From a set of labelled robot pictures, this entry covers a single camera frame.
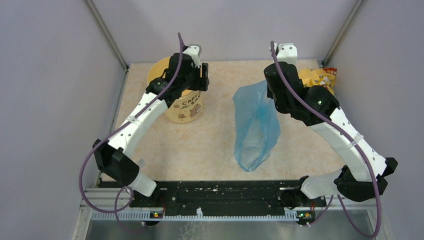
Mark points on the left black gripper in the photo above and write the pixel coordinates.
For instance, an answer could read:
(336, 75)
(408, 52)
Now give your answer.
(202, 83)

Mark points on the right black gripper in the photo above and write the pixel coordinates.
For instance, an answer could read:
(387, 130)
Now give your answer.
(269, 94)

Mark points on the yellow capybara trash bin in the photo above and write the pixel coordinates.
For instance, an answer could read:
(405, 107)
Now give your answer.
(185, 109)

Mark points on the blue plastic trash bag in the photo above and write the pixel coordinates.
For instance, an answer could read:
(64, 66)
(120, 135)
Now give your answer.
(257, 126)

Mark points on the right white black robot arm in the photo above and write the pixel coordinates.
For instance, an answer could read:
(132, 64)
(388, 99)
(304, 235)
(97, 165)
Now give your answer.
(363, 175)

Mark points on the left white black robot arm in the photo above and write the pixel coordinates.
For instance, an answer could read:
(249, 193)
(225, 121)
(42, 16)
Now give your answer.
(184, 72)

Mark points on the yellow crumpled snack bag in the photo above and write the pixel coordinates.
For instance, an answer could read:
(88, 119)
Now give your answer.
(325, 77)

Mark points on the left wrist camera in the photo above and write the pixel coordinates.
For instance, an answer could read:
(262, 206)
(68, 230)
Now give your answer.
(194, 51)

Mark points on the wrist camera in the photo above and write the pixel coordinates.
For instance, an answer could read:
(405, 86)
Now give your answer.
(194, 51)
(287, 52)

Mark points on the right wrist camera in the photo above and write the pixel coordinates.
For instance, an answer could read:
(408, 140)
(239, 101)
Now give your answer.
(287, 52)

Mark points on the right aluminium frame post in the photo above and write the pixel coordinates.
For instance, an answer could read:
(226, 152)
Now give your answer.
(353, 14)

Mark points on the aluminium frame post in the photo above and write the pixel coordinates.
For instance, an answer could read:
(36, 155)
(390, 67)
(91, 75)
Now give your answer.
(107, 36)
(353, 14)

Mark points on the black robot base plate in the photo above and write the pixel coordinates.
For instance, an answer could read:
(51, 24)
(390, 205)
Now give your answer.
(227, 198)

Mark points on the left aluminium frame post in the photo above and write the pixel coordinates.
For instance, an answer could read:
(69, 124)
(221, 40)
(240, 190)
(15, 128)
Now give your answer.
(107, 36)

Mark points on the white slotted cable duct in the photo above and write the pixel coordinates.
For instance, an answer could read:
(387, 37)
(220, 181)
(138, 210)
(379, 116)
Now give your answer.
(157, 214)

